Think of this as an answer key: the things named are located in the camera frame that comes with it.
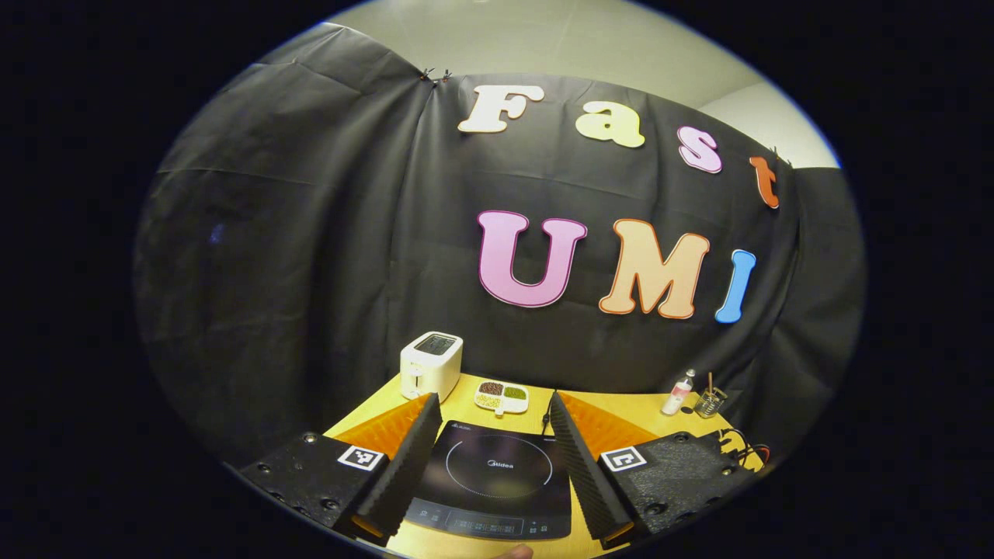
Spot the white toaster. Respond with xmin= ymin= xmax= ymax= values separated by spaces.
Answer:
xmin=399 ymin=332 xmax=464 ymax=402

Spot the white divided dish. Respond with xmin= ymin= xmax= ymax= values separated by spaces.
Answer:
xmin=473 ymin=379 xmax=531 ymax=417

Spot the black induction cooktop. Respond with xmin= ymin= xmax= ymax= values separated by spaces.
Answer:
xmin=404 ymin=419 xmax=573 ymax=542

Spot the black cable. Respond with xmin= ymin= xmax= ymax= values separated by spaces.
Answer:
xmin=718 ymin=429 xmax=760 ymax=465

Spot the small bottle with pink label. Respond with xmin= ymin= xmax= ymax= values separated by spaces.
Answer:
xmin=661 ymin=369 xmax=697 ymax=416

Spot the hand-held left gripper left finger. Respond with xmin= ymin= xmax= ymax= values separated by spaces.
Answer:
xmin=239 ymin=392 xmax=443 ymax=540

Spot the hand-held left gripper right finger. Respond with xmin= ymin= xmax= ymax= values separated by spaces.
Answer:
xmin=547 ymin=391 xmax=766 ymax=549

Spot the glass jar with wire mesh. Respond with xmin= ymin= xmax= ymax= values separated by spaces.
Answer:
xmin=693 ymin=386 xmax=729 ymax=419

